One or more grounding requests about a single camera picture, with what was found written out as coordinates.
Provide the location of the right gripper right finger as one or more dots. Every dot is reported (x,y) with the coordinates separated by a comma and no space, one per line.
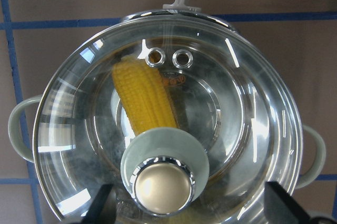
(280,207)

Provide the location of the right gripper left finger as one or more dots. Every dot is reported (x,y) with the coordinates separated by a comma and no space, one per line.
(102,208)

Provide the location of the glass pot lid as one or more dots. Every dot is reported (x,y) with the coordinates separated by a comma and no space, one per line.
(168,118)

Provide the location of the yellow corn cob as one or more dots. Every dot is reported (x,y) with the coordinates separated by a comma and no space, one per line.
(143,95)

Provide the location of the pale green electric pot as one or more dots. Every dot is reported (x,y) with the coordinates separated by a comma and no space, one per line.
(310,155)

